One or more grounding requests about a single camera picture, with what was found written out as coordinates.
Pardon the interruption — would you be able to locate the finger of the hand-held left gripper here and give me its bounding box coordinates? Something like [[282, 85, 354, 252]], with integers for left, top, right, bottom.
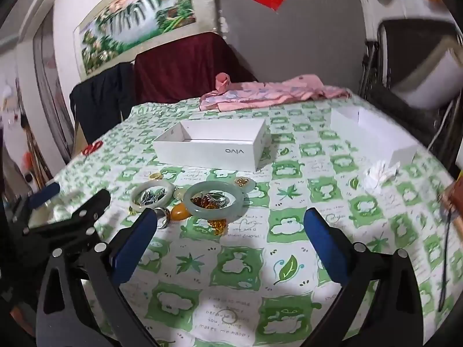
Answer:
[[11, 188, 111, 248], [14, 182, 61, 221]]

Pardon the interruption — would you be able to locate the gold chain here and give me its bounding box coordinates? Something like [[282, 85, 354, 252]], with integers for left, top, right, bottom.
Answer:
[[207, 218, 229, 236]]

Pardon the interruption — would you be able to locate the crumpled white tissue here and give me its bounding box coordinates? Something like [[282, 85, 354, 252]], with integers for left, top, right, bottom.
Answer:
[[363, 160, 401, 193]]

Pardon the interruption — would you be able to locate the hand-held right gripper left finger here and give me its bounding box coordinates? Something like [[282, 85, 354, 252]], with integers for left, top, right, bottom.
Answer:
[[36, 208, 158, 347]]

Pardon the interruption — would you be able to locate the orange amber pendant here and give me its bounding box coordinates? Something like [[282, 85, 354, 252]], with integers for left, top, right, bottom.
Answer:
[[170, 204, 189, 222]]

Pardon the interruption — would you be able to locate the dark red cloth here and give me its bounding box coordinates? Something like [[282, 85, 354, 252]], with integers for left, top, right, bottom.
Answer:
[[133, 32, 258, 106]]

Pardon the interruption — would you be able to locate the jade pendant with gold figure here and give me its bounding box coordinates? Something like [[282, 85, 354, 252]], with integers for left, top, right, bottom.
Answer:
[[234, 177, 256, 192]]

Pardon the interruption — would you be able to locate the silver ring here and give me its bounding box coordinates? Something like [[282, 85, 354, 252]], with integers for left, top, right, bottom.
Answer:
[[153, 207, 171, 229]]

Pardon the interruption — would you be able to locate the landscape wall poster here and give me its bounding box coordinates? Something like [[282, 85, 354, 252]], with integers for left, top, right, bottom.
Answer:
[[73, 0, 198, 77]]

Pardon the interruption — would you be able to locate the pale white jade bangle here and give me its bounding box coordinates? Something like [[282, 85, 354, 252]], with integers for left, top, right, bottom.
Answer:
[[129, 181, 176, 213]]

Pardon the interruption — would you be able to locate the dark navy garment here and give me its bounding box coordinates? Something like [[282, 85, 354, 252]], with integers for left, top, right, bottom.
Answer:
[[69, 62, 137, 146]]

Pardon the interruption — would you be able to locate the black cable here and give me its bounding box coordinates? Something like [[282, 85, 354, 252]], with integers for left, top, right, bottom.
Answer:
[[438, 208, 453, 313]]

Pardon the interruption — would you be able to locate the white cardboard box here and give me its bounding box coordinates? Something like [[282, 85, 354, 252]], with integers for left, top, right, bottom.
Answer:
[[153, 117, 268, 173]]

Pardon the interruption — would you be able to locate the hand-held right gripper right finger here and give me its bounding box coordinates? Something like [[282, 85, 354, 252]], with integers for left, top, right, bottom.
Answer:
[[303, 208, 431, 347]]

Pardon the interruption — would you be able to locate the black folding chair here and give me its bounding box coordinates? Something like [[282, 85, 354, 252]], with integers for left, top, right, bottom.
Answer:
[[357, 17, 463, 160]]

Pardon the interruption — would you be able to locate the small red object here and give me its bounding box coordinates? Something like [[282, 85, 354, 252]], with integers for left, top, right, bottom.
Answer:
[[81, 142, 104, 157]]

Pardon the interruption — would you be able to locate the bundle of long sticks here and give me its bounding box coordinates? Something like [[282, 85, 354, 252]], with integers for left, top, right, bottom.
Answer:
[[20, 112, 53, 185]]

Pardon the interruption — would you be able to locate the green white checked tablecloth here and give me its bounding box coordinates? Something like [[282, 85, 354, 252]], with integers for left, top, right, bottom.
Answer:
[[27, 94, 461, 347]]

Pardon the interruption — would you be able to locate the green jade bangle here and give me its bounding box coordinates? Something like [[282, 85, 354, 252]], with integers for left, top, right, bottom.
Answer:
[[183, 181, 245, 219]]

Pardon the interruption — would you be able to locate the amber bead bracelet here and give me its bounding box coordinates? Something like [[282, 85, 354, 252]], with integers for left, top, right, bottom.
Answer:
[[191, 194, 218, 211]]

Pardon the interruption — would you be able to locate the pink patterned cloth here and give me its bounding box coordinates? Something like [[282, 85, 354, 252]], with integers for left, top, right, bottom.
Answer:
[[199, 72, 352, 113]]

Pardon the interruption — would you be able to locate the white box lid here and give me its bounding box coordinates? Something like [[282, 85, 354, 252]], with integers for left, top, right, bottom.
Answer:
[[330, 108, 421, 167]]

